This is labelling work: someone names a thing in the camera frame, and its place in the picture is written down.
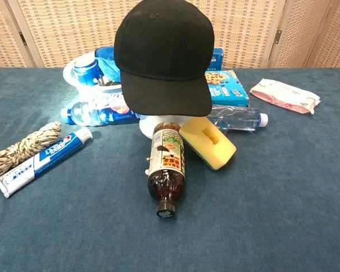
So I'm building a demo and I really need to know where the teal tablecloth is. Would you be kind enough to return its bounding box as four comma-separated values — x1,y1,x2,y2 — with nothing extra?
0,67,340,272

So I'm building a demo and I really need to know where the woven folding screen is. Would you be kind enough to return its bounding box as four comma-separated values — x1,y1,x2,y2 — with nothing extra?
0,0,340,69

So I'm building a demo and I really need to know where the blue chocolate chip cookie box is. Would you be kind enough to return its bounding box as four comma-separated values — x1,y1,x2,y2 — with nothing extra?
204,70,250,108

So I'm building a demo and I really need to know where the blue white toothpaste tube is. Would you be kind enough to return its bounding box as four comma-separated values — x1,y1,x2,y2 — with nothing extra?
0,126,94,198

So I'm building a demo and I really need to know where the yellow sponge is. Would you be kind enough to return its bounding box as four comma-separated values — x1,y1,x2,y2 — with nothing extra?
178,116,237,171

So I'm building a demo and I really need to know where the braided rope bundle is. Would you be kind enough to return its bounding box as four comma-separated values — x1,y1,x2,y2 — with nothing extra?
0,121,62,182

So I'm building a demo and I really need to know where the pink wet wipes pack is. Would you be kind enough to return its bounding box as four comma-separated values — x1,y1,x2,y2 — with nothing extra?
249,78,321,115

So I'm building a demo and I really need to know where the white foam mannequin head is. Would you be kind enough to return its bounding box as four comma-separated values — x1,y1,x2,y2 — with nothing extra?
138,114,188,139

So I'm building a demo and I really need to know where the clear water bottle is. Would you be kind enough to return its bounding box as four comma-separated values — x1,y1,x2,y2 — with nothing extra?
206,104,269,133

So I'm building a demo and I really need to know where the white plastic basin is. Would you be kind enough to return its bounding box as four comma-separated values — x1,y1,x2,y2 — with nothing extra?
62,52,126,100

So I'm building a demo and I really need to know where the brown tea bottle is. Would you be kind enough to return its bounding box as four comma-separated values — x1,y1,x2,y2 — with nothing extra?
144,121,187,219

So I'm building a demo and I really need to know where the blue cloth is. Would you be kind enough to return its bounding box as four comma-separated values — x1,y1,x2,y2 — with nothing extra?
95,46,122,83

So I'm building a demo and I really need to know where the blue soda can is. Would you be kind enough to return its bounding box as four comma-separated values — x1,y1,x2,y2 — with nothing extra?
73,58,101,86

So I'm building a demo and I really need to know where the black baseball cap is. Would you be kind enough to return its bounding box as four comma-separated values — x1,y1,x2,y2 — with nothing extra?
113,0,215,117

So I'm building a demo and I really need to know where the blue Oreo box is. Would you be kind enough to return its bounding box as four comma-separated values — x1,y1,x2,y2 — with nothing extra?
207,47,225,71

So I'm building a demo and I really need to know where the blue label drink bottle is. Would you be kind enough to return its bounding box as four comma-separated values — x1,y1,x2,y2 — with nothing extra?
60,97,141,128

